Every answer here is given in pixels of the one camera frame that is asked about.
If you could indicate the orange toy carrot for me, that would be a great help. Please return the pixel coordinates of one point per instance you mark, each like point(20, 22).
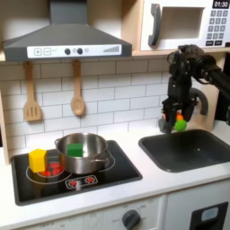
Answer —
point(180, 125)

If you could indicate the green block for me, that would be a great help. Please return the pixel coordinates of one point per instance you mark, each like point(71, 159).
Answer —
point(75, 149)

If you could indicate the dark grey tap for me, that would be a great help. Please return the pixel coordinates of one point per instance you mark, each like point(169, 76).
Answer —
point(203, 100)

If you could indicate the dark grey sink basin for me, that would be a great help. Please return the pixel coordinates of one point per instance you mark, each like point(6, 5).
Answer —
point(185, 152)

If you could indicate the light wood shelf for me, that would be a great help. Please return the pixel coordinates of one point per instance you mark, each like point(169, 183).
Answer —
point(149, 53)

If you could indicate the white toy microwave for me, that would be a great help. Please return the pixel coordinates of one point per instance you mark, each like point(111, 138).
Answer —
point(185, 43)

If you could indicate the black stove top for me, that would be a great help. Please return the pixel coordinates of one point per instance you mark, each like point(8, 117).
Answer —
point(119, 173)

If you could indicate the wooden spoon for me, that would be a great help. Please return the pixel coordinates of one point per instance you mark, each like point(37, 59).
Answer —
point(77, 106)

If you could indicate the steel pot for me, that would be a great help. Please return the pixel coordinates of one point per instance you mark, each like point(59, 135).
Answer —
point(81, 164)

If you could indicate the grey oven knob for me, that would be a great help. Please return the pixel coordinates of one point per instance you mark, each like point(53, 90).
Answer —
point(131, 219)

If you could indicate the grey range hood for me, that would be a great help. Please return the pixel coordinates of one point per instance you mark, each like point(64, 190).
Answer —
point(68, 36)

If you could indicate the wooden slotted spatula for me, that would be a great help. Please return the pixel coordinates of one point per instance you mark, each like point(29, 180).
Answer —
point(32, 110)

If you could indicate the yellow block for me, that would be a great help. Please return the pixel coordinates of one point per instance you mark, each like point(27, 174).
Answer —
point(37, 161)

